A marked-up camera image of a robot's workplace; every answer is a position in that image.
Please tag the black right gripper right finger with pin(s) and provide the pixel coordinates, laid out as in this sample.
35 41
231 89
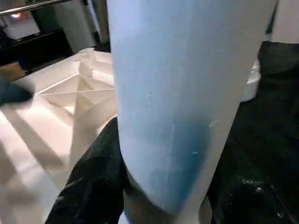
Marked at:
261 196

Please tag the silver metal rod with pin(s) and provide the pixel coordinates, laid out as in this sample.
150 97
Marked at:
32 7

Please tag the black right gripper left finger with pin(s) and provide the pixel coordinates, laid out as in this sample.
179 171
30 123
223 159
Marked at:
93 191

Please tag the white plastic table top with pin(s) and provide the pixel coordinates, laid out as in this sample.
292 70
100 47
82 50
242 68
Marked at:
46 116

